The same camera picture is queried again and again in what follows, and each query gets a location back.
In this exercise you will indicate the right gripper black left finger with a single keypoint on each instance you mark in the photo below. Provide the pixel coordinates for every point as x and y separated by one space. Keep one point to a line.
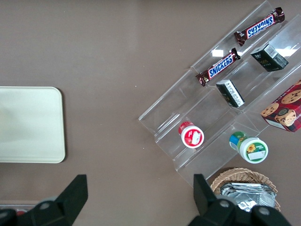
68 202

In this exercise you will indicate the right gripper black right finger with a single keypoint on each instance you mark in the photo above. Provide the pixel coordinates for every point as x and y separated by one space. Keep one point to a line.
207 207

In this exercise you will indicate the cream rectangular tray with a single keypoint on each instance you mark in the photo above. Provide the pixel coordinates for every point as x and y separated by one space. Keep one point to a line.
28 124

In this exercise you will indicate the silver foil packets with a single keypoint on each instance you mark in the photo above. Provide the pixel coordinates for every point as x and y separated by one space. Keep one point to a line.
249 195

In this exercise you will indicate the clear acrylic stepped stand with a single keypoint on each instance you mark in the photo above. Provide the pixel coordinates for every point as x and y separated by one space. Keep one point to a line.
169 113
258 77

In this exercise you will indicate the light wicker basket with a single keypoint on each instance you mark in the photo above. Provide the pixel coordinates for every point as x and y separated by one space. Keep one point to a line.
244 174

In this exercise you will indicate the red chocolate chip cookie box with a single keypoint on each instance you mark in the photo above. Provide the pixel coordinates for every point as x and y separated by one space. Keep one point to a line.
287 110

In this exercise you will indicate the red lid yogurt cup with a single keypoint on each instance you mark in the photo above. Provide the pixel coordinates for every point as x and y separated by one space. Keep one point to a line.
191 137

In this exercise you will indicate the clear acrylic bottle rack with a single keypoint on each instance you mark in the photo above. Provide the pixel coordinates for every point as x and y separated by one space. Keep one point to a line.
11 204

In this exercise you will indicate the dark green small box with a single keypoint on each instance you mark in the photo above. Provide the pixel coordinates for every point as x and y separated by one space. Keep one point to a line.
229 93
268 58

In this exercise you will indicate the Snickers chocolate bar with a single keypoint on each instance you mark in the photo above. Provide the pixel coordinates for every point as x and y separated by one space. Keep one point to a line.
219 67
258 26

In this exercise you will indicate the green lid sunflower cup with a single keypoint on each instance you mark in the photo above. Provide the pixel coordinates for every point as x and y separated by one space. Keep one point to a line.
252 149

